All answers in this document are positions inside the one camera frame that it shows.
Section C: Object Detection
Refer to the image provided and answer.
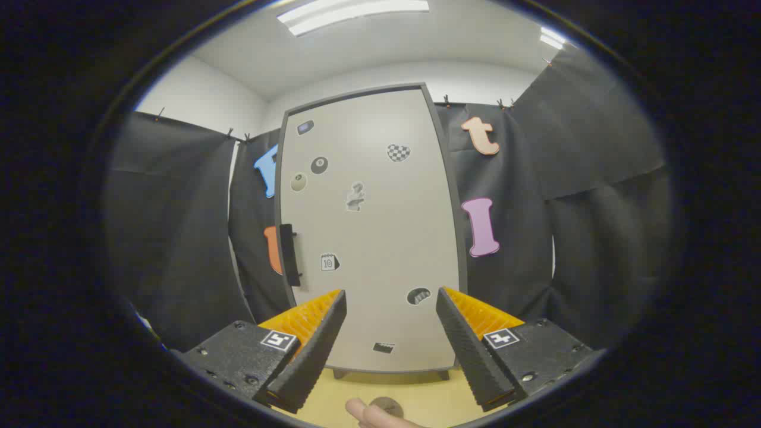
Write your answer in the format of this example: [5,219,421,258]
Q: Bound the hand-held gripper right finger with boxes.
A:
[435,287,606,413]

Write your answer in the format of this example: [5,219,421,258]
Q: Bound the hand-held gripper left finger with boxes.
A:
[171,289,348,415]

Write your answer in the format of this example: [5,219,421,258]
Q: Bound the black backdrop cloth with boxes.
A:
[106,45,672,353]

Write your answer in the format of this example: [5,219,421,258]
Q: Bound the beige shoe cabinet door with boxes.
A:
[279,88,462,373]

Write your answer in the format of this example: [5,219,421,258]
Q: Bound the small ceiling light panel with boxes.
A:
[539,26,573,51]

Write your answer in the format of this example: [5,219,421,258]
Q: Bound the grey shoe cabinet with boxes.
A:
[275,82,468,381]

